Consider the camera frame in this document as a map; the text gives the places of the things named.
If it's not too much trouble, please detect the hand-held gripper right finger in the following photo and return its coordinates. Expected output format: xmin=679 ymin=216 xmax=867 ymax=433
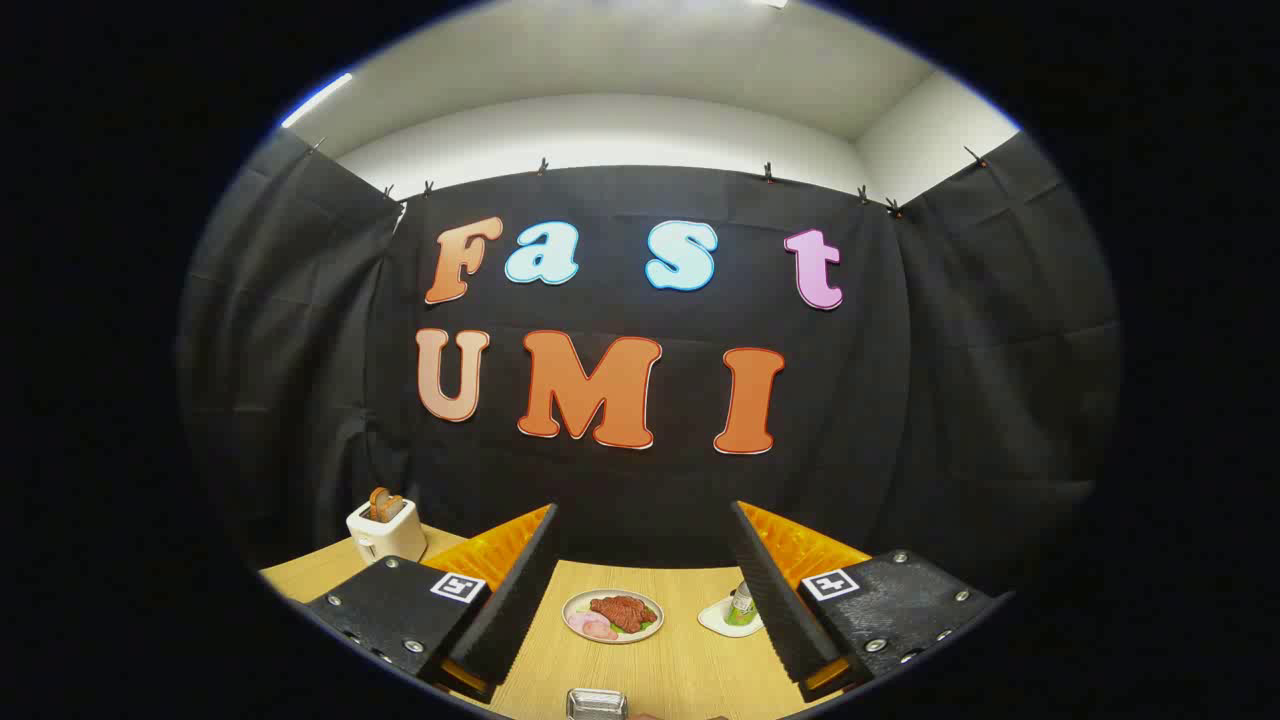
xmin=729 ymin=500 xmax=1001 ymax=704

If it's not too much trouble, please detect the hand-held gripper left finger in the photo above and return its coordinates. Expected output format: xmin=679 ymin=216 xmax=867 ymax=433
xmin=305 ymin=503 xmax=561 ymax=704

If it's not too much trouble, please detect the white plate with food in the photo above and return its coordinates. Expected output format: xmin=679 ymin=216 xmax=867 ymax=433
xmin=562 ymin=589 xmax=665 ymax=645

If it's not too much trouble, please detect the small white tray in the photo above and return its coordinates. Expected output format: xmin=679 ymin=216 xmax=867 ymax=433
xmin=697 ymin=595 xmax=766 ymax=639

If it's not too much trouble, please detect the brown grilled steak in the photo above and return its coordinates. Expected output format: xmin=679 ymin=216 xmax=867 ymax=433
xmin=590 ymin=595 xmax=657 ymax=633

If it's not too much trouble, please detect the square metal basket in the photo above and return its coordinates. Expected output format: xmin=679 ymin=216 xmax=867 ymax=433
xmin=566 ymin=687 xmax=629 ymax=720

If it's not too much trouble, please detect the white toaster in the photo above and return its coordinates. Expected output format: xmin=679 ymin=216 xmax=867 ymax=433
xmin=346 ymin=497 xmax=428 ymax=564

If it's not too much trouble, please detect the row of black cloth clips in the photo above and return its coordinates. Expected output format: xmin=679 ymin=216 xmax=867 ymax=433
xmin=305 ymin=138 xmax=991 ymax=219

